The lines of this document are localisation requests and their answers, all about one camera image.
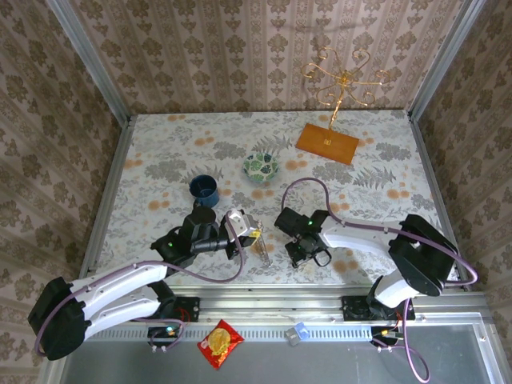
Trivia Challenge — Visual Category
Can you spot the blue enamel mug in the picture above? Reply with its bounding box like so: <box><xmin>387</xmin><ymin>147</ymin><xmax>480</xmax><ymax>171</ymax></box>
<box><xmin>189</xmin><ymin>174</ymin><xmax>221</xmax><ymax>209</ymax></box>

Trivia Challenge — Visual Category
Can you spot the green leaf pattern bowl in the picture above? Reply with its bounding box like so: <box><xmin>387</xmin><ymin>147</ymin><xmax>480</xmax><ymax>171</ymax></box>
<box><xmin>242</xmin><ymin>152</ymin><xmax>280</xmax><ymax>184</ymax></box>

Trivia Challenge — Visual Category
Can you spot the small blue grey packet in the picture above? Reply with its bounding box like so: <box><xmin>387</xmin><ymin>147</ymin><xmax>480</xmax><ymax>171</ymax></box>
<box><xmin>284</xmin><ymin>322</ymin><xmax>310</xmax><ymax>347</ymax></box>

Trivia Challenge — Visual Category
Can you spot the gold stand with wooden base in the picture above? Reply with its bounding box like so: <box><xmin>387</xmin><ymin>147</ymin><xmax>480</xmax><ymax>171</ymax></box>
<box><xmin>295</xmin><ymin>46</ymin><xmax>392</xmax><ymax>166</ymax></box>

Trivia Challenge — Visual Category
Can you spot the red snack packet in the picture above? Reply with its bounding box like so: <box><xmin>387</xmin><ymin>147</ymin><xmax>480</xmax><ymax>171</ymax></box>
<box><xmin>197</xmin><ymin>318</ymin><xmax>246</xmax><ymax>371</ymax></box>

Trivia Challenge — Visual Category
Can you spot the black controller board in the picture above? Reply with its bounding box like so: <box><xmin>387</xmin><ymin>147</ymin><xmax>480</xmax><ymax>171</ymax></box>
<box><xmin>370</xmin><ymin>326</ymin><xmax>406</xmax><ymax>341</ymax></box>
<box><xmin>146</xmin><ymin>326</ymin><xmax>188</xmax><ymax>341</ymax></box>

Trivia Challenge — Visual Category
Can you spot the grey metal bench panel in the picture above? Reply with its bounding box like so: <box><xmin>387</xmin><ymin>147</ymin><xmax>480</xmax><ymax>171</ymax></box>
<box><xmin>38</xmin><ymin>326</ymin><xmax>505</xmax><ymax>384</ymax></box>

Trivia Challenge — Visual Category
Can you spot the aluminium mounting rail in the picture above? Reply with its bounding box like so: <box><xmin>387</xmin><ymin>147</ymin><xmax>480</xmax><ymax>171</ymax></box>
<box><xmin>59</xmin><ymin>283</ymin><xmax>489</xmax><ymax>324</ymax></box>

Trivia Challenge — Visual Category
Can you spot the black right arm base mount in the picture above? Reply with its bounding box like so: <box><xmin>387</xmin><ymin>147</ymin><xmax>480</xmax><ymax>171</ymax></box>
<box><xmin>341</xmin><ymin>294</ymin><xmax>416</xmax><ymax>322</ymax></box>

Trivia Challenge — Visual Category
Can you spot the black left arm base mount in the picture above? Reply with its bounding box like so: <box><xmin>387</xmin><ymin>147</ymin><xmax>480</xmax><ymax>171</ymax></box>
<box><xmin>130</xmin><ymin>295</ymin><xmax>201</xmax><ymax>323</ymax></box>

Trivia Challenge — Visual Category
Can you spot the grey slotted cable duct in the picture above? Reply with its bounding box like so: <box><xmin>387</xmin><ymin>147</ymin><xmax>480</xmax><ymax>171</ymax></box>
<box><xmin>86</xmin><ymin>324</ymin><xmax>375</xmax><ymax>342</ymax></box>

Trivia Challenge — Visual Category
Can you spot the aluminium table edge rail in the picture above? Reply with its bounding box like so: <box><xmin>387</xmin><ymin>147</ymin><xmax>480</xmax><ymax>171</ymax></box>
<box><xmin>407</xmin><ymin>111</ymin><xmax>473</xmax><ymax>289</ymax></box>
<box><xmin>75</xmin><ymin>115</ymin><xmax>135</xmax><ymax>289</ymax></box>

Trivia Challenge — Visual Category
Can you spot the aluminium frame post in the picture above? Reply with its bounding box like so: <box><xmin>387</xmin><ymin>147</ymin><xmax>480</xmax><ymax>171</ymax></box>
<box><xmin>406</xmin><ymin>0</ymin><xmax>487</xmax><ymax>121</ymax></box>
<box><xmin>46</xmin><ymin>0</ymin><xmax>132</xmax><ymax>126</ymax></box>

